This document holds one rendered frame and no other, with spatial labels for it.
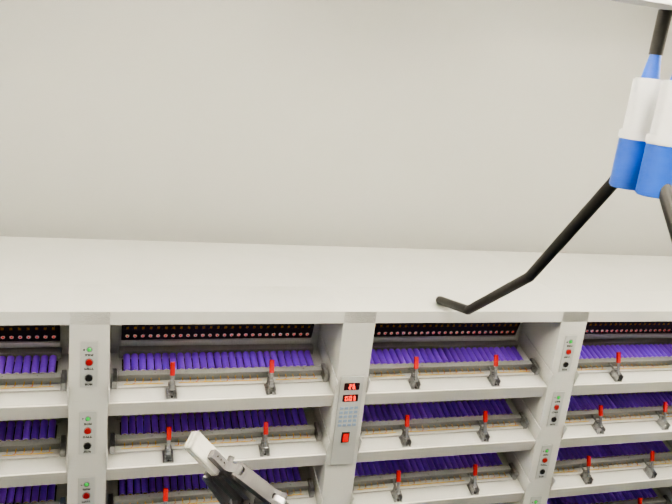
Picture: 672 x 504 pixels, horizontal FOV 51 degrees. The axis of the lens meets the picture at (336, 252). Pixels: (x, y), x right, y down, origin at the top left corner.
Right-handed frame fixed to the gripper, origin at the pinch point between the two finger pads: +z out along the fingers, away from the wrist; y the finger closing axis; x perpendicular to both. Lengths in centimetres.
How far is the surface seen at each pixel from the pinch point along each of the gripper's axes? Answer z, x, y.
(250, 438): -57, -52, -64
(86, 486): -33, -21, -87
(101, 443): -26, -29, -80
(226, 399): -38, -49, -56
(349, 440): -73, -61, -42
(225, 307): -18, -62, -48
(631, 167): -16, -69, 56
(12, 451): -17, -21, -100
